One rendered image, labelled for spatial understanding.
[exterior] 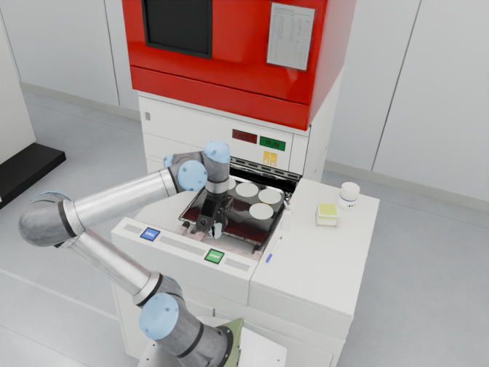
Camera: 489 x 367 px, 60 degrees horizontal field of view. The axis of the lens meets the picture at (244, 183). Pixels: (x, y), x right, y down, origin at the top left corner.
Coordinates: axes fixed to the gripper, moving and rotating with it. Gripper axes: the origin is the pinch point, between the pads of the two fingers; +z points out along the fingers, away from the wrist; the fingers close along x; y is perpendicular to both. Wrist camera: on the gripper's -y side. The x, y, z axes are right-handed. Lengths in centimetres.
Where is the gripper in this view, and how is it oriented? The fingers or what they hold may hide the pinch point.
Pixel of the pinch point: (214, 237)
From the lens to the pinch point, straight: 144.5
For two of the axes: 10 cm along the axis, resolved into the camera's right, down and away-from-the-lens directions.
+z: -0.5, 7.9, 6.2
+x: -9.2, -2.7, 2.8
